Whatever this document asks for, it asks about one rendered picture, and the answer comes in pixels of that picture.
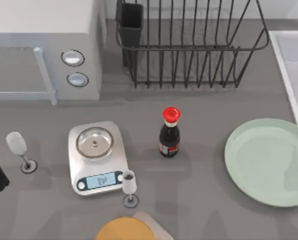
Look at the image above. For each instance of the dark bottle with red cap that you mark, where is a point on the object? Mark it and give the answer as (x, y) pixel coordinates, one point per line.
(169, 137)

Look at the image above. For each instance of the silver kitchen scale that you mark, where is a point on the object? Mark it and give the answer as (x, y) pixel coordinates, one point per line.
(97, 160)

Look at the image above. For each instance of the narrow clear wine glass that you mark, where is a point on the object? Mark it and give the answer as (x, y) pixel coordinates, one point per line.
(129, 183)

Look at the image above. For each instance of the small microwave knob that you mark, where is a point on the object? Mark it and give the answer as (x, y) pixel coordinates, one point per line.
(77, 79)

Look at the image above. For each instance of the large microwave knob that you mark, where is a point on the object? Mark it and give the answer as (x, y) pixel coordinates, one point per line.
(72, 58)

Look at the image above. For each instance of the black cutlery holder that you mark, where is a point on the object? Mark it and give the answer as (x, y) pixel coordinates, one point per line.
(130, 22)

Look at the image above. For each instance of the pale microwave oven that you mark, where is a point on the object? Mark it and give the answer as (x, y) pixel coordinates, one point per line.
(88, 37)

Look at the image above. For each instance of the beige flat board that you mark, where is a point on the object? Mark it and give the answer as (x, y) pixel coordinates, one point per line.
(156, 227)

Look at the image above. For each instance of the orange round plate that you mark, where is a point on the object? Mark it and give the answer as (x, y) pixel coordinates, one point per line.
(125, 230)

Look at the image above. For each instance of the pale green plate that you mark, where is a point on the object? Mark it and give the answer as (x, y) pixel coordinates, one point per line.
(266, 162)

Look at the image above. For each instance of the wide clear wine glass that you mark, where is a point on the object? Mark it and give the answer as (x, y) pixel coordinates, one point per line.
(16, 144)

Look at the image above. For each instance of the microwave oven door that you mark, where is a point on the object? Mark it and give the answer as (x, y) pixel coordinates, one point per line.
(16, 72)

